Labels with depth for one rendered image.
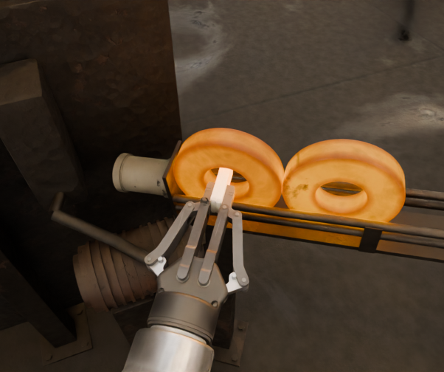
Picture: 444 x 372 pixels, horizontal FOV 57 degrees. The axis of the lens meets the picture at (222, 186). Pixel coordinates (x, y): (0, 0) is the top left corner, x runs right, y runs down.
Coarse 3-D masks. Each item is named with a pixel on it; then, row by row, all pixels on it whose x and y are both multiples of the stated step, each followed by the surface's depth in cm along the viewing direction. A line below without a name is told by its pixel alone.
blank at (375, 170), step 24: (312, 144) 51; (336, 144) 49; (360, 144) 48; (288, 168) 53; (312, 168) 50; (336, 168) 49; (360, 168) 48; (384, 168) 47; (288, 192) 54; (312, 192) 53; (360, 192) 56; (384, 192) 50; (360, 216) 55; (384, 216) 53
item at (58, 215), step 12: (60, 192) 68; (60, 204) 67; (60, 216) 65; (72, 216) 66; (72, 228) 66; (84, 228) 66; (96, 228) 66; (108, 240) 66; (120, 240) 67; (132, 252) 66; (144, 252) 66; (168, 264) 66
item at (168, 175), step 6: (180, 144) 59; (174, 150) 58; (174, 156) 58; (174, 162) 58; (168, 168) 56; (168, 174) 56; (168, 180) 56; (174, 180) 59; (168, 186) 57; (174, 186) 59; (168, 192) 58; (174, 192) 59; (180, 192) 62; (174, 204) 60; (174, 210) 61
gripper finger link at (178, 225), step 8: (184, 208) 52; (192, 208) 52; (184, 216) 51; (192, 216) 54; (176, 224) 51; (184, 224) 51; (168, 232) 50; (176, 232) 50; (184, 232) 53; (168, 240) 50; (176, 240) 51; (160, 248) 49; (168, 248) 49; (152, 256) 48; (168, 256) 50; (152, 264) 48
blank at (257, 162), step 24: (192, 144) 53; (216, 144) 51; (240, 144) 51; (264, 144) 52; (192, 168) 55; (240, 168) 53; (264, 168) 52; (192, 192) 60; (240, 192) 59; (264, 192) 56
